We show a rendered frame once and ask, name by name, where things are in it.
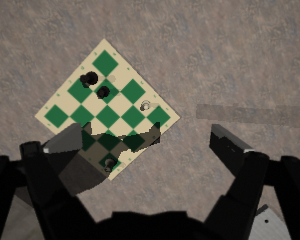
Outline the white rook chess piece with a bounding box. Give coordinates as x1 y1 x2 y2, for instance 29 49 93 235
104 158 115 173

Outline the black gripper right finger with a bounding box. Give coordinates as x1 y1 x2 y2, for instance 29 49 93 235
189 124 300 240

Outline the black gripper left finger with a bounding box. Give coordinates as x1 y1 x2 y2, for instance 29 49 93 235
0 123 113 240

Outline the white chess pawn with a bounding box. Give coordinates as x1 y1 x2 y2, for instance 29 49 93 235
142 101 150 110

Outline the green and cream chessboard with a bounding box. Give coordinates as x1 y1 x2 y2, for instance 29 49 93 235
34 39 180 180

